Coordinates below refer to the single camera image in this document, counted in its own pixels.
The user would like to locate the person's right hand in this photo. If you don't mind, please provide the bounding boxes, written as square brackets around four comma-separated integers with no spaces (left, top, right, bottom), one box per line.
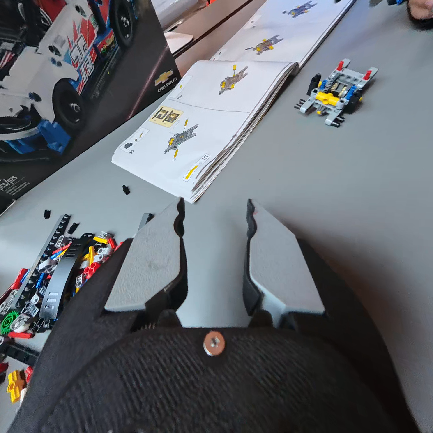
[408,0,433,20]

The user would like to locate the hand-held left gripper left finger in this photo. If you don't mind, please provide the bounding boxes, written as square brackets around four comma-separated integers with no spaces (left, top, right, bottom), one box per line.
[104,197,188,313]

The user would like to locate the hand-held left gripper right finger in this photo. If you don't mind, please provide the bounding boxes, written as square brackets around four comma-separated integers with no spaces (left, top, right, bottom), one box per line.
[243,199,326,327]

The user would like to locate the pile of loose lego pieces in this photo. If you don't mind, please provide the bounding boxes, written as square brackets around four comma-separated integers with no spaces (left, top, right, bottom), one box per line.
[0,212,154,406]

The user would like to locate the lego set car box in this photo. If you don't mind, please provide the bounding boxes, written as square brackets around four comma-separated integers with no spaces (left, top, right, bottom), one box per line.
[0,0,181,215]

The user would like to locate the grey yellow lego assembly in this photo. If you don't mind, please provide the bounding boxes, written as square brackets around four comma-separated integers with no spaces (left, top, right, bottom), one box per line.
[294,59,379,128]

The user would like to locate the open lego instruction booklet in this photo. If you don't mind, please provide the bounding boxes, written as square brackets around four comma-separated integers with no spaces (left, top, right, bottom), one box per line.
[111,0,357,203]

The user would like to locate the brown side table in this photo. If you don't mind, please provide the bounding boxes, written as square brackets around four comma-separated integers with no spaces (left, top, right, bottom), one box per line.
[150,0,268,78]

